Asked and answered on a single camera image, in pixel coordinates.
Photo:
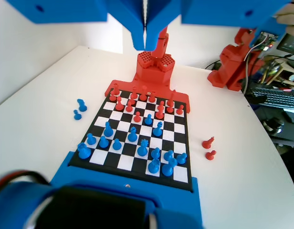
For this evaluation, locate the person's hand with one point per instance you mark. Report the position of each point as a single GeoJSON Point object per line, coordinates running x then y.
{"type": "Point", "coordinates": [292, 16]}

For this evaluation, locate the blue chess pawn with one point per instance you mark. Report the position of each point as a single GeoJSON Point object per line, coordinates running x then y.
{"type": "Point", "coordinates": [116, 146]}
{"type": "Point", "coordinates": [90, 140]}
{"type": "Point", "coordinates": [148, 121]}
{"type": "Point", "coordinates": [155, 152]}
{"type": "Point", "coordinates": [168, 156]}
{"type": "Point", "coordinates": [181, 159]}
{"type": "Point", "coordinates": [77, 116]}
{"type": "Point", "coordinates": [103, 143]}

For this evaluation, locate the blue chess queen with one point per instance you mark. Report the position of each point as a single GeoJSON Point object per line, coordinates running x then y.
{"type": "Point", "coordinates": [142, 150]}

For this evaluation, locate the black keyboard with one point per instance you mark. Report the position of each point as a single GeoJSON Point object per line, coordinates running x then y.
{"type": "Point", "coordinates": [273, 96]}

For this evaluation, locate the red chess knight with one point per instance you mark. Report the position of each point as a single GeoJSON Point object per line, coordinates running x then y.
{"type": "Point", "coordinates": [206, 144]}

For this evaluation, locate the brass screw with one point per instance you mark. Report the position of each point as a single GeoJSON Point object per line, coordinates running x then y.
{"type": "Point", "coordinates": [127, 185]}

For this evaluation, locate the green circuit board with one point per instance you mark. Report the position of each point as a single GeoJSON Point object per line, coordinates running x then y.
{"type": "Point", "coordinates": [266, 39]}

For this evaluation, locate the red chess piece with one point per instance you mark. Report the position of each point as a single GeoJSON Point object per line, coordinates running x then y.
{"type": "Point", "coordinates": [151, 99]}
{"type": "Point", "coordinates": [143, 96]}
{"type": "Point", "coordinates": [134, 96]}

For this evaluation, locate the blue controller board mount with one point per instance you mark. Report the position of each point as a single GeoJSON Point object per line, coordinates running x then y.
{"type": "Point", "coordinates": [268, 28]}

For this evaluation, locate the group of red chess pieces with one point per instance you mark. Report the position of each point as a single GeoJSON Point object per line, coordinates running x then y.
{"type": "Point", "coordinates": [124, 84]}

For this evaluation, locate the blue chess rook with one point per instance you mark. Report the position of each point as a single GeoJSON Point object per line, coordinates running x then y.
{"type": "Point", "coordinates": [84, 152]}
{"type": "Point", "coordinates": [153, 168]}

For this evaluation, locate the wooden parts box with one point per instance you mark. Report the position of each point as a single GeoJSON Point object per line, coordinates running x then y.
{"type": "Point", "coordinates": [281, 69]}

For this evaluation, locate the red arm on perforated base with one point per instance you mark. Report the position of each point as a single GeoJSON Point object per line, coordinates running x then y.
{"type": "Point", "coordinates": [154, 71]}

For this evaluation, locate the black computer monitor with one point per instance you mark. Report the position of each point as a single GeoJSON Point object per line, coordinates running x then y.
{"type": "Point", "coordinates": [289, 43]}

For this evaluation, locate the black knob device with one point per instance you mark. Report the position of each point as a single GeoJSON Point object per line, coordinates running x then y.
{"type": "Point", "coordinates": [274, 125]}

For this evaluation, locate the red chess rook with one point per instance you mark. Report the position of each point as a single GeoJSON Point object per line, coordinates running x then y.
{"type": "Point", "coordinates": [116, 91]}

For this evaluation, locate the black and white chessboard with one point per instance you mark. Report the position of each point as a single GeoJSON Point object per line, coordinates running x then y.
{"type": "Point", "coordinates": [170, 133]}

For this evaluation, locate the blue base plate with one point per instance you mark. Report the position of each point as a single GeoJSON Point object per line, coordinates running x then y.
{"type": "Point", "coordinates": [65, 171]}

